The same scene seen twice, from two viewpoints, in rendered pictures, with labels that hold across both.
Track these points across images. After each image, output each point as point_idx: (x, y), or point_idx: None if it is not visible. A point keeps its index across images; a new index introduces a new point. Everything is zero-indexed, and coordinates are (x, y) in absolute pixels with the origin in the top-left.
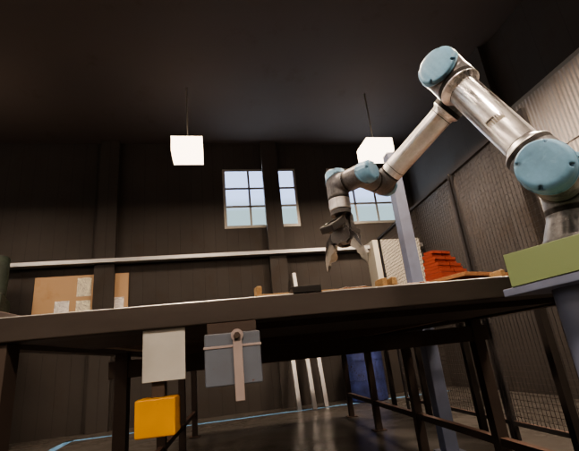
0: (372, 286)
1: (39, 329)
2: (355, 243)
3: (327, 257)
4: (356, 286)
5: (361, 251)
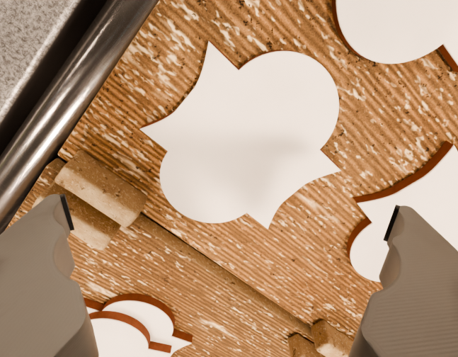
0: (95, 95)
1: None
2: (1, 312)
3: (457, 270)
4: (177, 108)
5: (18, 231)
